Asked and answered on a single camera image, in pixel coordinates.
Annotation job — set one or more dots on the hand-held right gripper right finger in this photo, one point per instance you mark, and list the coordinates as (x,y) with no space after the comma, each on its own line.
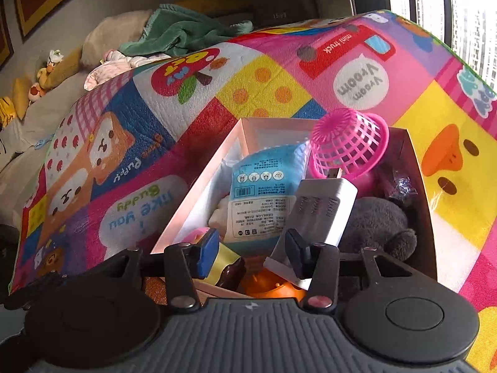
(297,254)

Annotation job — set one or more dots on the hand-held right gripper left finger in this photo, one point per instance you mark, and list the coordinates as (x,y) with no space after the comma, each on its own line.
(207,254)

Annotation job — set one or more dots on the pink toy strainer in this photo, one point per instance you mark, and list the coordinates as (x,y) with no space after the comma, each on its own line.
(349,143)

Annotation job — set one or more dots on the pink baby clothes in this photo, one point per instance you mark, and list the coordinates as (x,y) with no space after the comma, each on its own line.
(112,66)

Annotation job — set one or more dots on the orange spotted plush toy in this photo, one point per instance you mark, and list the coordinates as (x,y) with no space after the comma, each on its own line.
(35,91)

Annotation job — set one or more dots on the shiny dark wrapper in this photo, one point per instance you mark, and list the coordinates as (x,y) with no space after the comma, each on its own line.
(402,185)

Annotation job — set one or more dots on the small white plush toy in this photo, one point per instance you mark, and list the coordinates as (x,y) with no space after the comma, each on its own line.
(54,57)

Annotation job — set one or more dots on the cardboard box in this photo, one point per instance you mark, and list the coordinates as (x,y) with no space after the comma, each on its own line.
(194,202)

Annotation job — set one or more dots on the green blanket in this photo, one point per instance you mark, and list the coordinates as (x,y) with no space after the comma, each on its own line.
(182,31)

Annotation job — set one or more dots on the dark yellow pillow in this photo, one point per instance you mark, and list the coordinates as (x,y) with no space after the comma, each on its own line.
(211,4)

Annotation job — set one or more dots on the colourful printed play mat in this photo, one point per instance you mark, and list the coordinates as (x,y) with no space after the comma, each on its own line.
(271,74)

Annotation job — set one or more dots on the brown toy piece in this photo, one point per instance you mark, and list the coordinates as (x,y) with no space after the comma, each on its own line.
(233,274)

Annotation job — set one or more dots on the dark grey plush cat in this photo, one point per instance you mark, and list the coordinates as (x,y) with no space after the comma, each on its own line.
(376,221)

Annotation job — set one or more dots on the beige bed sheet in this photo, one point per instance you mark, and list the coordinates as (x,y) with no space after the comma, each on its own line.
(35,143)

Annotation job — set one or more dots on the beige pillow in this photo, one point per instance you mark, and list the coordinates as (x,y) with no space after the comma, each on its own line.
(112,33)

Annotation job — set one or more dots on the blue tissue packet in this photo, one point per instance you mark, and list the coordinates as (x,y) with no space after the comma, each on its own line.
(264,194)

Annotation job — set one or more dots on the white plastic toy tray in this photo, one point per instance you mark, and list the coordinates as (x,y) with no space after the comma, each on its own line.
(322,217)

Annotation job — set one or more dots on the small plush toys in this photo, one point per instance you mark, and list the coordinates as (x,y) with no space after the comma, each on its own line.
(62,70)

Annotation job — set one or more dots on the pink pig toy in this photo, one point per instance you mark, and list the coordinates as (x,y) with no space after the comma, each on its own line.
(194,237)

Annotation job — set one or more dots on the yellow plush toy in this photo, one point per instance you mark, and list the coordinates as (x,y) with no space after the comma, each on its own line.
(42,74)

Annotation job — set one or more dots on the yellow cushion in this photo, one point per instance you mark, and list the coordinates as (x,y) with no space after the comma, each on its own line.
(19,95)

